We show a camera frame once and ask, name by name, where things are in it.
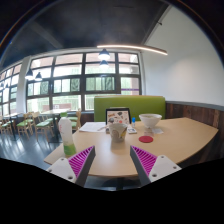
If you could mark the patterned paper cup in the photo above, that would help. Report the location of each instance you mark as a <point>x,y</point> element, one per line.
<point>118,132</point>

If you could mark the dark pendant lamp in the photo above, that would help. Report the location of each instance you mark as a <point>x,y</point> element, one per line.
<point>29,75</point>
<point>104,55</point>

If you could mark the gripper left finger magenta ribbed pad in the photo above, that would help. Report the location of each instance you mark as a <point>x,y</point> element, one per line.
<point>75,168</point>

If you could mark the dark pendant lamp centre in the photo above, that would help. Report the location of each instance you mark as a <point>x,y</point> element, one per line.
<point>104,55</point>

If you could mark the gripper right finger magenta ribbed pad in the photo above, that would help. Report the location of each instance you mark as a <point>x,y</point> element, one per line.
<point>151,168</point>

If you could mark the white paper sheet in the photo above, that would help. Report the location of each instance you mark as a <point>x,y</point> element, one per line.
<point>93,127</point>

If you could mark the curved linear ceiling light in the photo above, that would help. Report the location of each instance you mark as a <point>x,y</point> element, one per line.
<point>135,47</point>

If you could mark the wooden chair by table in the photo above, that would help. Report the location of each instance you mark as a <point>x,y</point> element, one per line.
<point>76,120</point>

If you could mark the white bottle, green cap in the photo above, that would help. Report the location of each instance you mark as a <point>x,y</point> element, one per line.
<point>65,129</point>

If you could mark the white ceramic bowl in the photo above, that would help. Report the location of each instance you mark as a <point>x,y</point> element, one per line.
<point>150,120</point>

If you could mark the wooden dining table background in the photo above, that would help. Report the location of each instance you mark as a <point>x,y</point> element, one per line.
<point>55,113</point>

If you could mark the red round coaster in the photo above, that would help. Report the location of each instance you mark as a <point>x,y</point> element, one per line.
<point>145,139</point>

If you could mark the green booth backrest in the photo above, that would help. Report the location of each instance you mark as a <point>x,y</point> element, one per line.
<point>137,104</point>

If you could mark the black framed menu stand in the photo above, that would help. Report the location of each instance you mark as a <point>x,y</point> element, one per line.
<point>118,115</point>

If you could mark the small blue-capped bottle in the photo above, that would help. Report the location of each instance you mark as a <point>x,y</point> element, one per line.
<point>133,122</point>

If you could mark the wooden chair green seat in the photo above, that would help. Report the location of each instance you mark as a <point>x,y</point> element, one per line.
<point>25,126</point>
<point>41,127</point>

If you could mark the dark pendant lamp left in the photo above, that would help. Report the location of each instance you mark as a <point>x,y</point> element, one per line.
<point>29,75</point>

